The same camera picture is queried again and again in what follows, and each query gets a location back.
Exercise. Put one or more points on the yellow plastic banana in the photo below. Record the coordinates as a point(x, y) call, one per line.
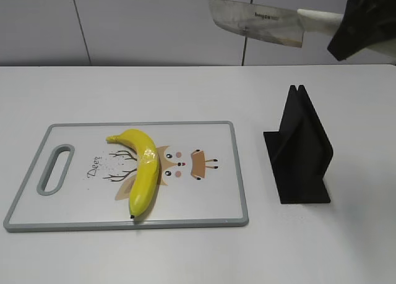
point(139, 189)

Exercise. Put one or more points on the black knife stand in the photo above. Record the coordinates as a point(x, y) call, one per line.
point(300, 152)

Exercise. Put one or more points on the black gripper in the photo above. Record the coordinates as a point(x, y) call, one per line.
point(365, 23)

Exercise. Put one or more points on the white grey-rimmed cutting board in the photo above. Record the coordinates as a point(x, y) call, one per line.
point(77, 181)

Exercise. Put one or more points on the white-handled kitchen knife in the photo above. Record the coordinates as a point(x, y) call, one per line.
point(280, 26)

